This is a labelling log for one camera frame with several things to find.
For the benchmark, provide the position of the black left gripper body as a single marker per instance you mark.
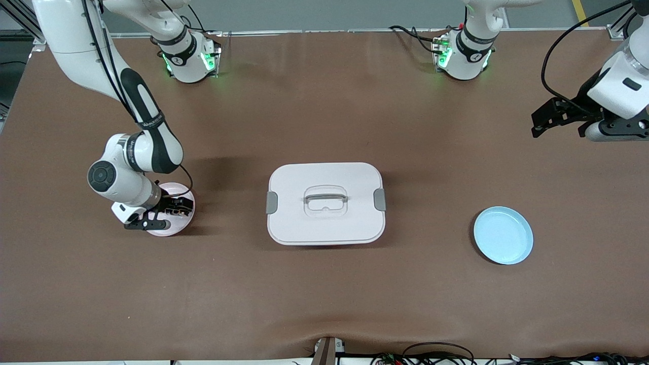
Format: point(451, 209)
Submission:
point(581, 99)

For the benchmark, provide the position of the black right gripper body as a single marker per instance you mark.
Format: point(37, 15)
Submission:
point(171, 203)

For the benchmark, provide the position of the black orange switch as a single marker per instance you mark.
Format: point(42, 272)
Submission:
point(181, 206)

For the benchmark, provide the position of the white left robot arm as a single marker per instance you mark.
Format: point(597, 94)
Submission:
point(466, 56)

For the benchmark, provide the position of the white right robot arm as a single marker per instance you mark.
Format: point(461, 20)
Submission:
point(76, 45)

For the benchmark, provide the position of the white lidded box grey latches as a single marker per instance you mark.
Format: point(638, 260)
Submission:
point(345, 223)

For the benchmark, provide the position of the pink round plate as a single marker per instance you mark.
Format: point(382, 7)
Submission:
point(177, 228)

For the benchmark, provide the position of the light blue round plate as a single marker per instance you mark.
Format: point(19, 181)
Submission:
point(503, 235)

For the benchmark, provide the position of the brown table cover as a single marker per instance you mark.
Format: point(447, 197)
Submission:
point(324, 294)

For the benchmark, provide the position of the aluminium frame profile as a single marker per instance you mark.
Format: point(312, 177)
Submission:
point(25, 20)
point(621, 28)

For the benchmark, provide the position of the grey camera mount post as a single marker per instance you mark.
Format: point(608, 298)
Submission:
point(325, 351)

